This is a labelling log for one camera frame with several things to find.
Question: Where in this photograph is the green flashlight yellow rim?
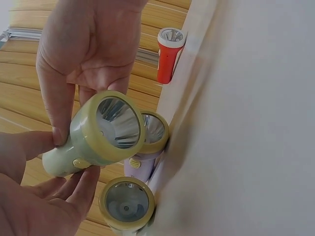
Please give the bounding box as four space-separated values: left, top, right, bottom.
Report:
41 90 145 178

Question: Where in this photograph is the orange flashlight white rim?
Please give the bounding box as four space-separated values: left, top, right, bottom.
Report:
157 27 186 85

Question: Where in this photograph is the person's right hand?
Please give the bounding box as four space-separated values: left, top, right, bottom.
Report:
35 0 154 148

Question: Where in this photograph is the person's left hand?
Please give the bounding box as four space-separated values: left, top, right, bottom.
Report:
0 130 101 236

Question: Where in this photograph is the pale flashlight yellow rim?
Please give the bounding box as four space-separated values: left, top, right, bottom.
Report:
98 176 156 236

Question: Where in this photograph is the purple flashlight yellow rim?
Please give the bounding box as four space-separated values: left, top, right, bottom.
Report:
124 110 170 184

